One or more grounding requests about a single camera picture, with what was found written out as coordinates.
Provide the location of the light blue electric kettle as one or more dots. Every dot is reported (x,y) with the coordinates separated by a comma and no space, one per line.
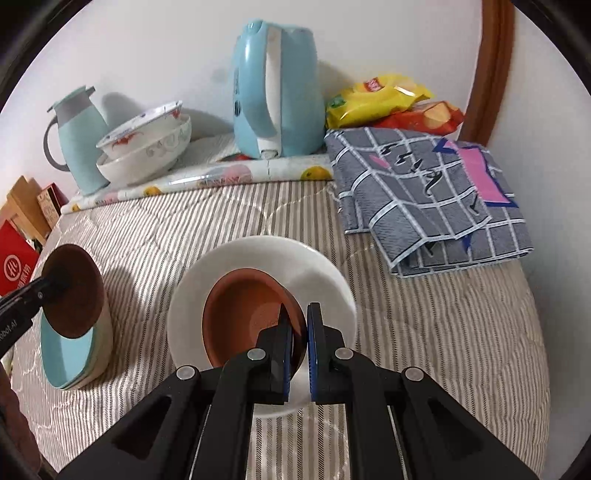
(295,92)

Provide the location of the stacked patterned white bowls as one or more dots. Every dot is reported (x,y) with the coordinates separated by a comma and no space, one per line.
(147,166)

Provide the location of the red paper bag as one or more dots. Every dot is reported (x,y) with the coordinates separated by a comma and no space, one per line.
(14,263)

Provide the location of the grey checked cloth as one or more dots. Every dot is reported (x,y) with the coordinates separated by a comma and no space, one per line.
(415,194)

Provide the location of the light blue thermos jug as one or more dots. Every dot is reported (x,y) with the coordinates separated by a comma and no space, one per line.
(83,147)

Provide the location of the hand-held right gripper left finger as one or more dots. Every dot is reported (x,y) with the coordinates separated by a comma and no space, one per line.
(287,364)

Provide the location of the striped tablecloth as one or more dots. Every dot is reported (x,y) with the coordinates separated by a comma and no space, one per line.
(438,346)

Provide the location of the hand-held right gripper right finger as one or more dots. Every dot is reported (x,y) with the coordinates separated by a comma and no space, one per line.
(314,355)

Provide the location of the blue plate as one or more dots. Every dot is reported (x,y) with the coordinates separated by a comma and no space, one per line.
(64,357)

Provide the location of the small brown bowl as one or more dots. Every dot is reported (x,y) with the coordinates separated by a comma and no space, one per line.
(76,295)
(240,314)

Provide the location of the patterned brown box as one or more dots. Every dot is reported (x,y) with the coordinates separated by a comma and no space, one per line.
(51,205)

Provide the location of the white bowl with red-blue print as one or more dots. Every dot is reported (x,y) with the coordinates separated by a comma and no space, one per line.
(138,138)

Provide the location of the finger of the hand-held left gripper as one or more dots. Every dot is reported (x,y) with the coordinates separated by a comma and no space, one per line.
(48,286)

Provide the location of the red chip bag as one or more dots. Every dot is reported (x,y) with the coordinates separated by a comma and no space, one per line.
(429,121)

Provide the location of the yellow chip bag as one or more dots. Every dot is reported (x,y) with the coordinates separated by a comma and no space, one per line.
(369,104)

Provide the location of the large white bowl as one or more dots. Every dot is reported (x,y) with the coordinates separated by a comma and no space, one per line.
(277,258)

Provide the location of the fruit-print table mat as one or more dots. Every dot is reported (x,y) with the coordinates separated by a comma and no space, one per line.
(207,177)

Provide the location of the brown paper bag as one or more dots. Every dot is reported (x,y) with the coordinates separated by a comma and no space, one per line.
(25,203)

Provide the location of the wooden door frame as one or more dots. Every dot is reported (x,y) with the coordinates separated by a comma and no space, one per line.
(494,69)

